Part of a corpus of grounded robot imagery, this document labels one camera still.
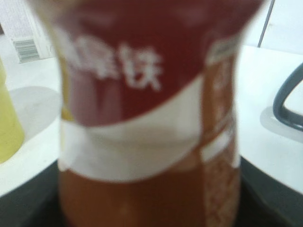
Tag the brown Nescafe coffee bottle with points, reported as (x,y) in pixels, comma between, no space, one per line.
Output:
(148,123)

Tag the yellow paper cup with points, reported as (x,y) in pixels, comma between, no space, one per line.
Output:
(11,132)

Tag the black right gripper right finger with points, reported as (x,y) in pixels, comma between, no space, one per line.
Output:
(266,202)

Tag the white plastic milk bottle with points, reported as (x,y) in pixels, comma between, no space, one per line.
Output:
(25,31)

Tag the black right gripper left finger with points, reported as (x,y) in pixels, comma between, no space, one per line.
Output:
(34,203)

